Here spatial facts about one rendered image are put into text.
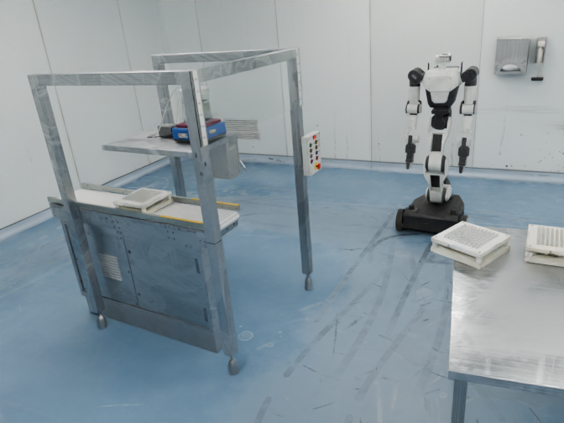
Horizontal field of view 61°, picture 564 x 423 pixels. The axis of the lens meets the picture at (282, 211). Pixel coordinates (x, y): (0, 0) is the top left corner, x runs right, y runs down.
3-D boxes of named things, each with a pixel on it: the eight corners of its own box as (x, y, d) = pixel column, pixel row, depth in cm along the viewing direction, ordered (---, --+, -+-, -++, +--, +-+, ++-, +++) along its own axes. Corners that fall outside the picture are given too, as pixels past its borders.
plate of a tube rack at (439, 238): (511, 239, 212) (512, 235, 211) (480, 258, 198) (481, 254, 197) (462, 224, 230) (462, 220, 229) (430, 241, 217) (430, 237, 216)
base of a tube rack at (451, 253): (510, 249, 213) (510, 244, 213) (479, 269, 200) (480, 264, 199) (461, 233, 232) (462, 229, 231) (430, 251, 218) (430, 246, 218)
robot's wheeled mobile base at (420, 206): (415, 204, 476) (416, 172, 463) (471, 210, 453) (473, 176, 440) (399, 230, 425) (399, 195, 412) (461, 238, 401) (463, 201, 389)
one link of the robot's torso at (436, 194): (427, 194, 441) (425, 152, 411) (450, 196, 432) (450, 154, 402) (424, 206, 432) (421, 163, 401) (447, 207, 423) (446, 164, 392)
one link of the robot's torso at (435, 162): (425, 171, 416) (431, 117, 413) (447, 173, 408) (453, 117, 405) (422, 170, 403) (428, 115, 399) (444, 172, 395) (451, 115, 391)
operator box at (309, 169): (321, 169, 326) (320, 131, 316) (310, 176, 312) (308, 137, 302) (314, 168, 329) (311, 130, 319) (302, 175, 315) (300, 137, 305)
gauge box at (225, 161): (242, 174, 264) (237, 138, 256) (230, 180, 256) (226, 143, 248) (210, 170, 275) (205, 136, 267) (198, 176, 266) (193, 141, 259)
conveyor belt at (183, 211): (239, 220, 271) (238, 211, 269) (212, 238, 251) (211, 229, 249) (81, 195, 336) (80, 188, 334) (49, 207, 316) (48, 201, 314)
